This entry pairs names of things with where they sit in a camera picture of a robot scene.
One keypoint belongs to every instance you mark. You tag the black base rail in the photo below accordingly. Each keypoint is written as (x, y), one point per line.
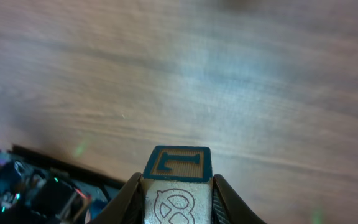
(75, 172)

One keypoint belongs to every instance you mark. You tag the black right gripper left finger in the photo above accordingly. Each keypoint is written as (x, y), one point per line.
(127, 207)

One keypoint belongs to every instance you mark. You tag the blue L wooden block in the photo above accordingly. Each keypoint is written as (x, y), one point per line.
(178, 185)

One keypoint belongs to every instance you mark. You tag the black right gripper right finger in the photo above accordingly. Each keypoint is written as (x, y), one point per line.
(228, 207)

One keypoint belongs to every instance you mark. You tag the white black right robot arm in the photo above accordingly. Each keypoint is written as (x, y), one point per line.
(31, 194)

